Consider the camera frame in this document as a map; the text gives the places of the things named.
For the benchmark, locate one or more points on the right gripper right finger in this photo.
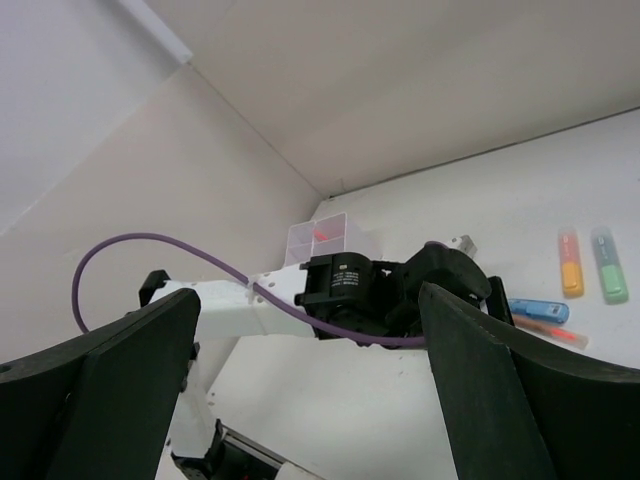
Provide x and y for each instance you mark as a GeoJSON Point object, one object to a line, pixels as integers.
{"type": "Point", "coordinates": [518, 407]}

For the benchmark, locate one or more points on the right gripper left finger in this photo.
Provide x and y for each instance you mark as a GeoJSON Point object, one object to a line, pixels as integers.
{"type": "Point", "coordinates": [99, 406]}

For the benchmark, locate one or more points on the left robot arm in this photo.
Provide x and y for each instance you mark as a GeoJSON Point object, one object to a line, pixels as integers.
{"type": "Point", "coordinates": [336, 296]}

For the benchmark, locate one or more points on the blue correction tape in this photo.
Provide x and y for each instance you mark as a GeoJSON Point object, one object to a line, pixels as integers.
{"type": "Point", "coordinates": [546, 311]}

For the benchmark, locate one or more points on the orange highlighter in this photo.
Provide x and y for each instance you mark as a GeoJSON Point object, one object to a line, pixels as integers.
{"type": "Point", "coordinates": [572, 280]}

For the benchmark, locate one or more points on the green highlighter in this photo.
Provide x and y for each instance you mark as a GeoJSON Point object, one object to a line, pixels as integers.
{"type": "Point", "coordinates": [611, 275]}

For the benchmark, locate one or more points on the white right organizer bin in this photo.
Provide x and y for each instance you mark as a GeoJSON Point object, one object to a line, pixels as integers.
{"type": "Point", "coordinates": [349, 237]}

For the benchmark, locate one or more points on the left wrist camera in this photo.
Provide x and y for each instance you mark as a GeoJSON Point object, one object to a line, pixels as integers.
{"type": "Point", "coordinates": [464, 244]}

